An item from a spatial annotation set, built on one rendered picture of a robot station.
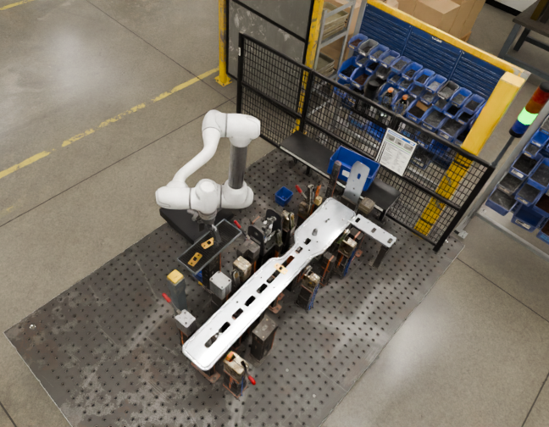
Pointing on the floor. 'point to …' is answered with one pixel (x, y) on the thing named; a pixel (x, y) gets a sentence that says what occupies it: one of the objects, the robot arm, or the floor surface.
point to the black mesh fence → (348, 139)
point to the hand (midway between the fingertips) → (208, 237)
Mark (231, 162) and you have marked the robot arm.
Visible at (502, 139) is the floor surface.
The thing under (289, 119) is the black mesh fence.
